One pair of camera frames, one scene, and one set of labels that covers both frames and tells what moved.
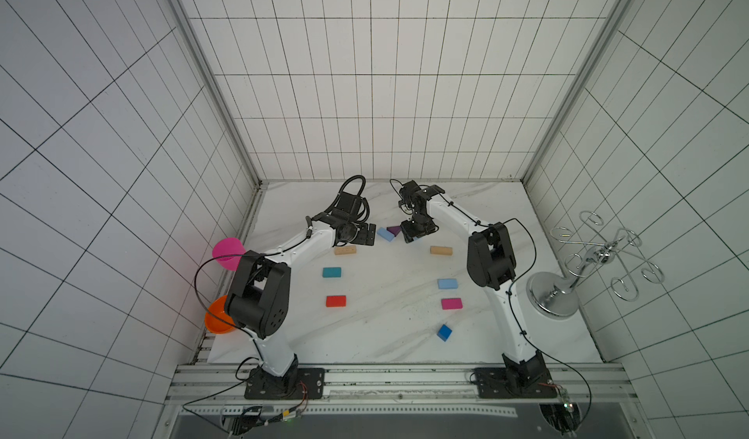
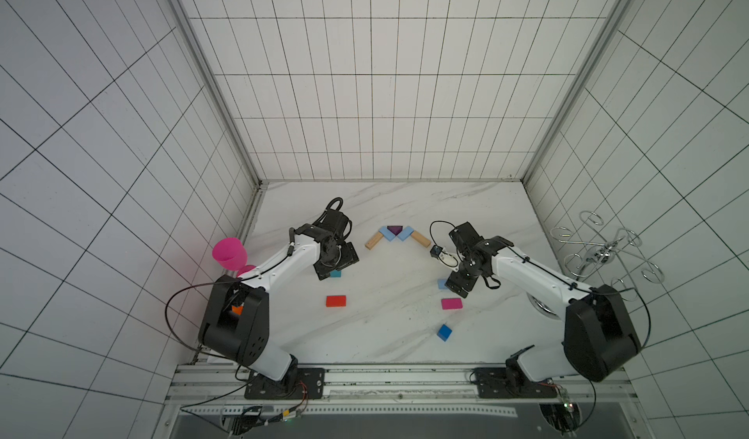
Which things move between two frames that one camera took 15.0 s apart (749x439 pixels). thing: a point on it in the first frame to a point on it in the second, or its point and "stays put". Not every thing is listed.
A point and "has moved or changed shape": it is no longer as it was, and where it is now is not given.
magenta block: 452,303 stays put
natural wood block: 441,251 has moved or changed shape
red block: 335,300 stays put
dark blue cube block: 444,333 stays put
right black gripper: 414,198 to 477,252
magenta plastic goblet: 228,246 stays put
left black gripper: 362,238 to 349,258
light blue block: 385,234 stays put
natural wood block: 345,250 has moved or changed shape
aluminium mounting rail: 206,384 stays put
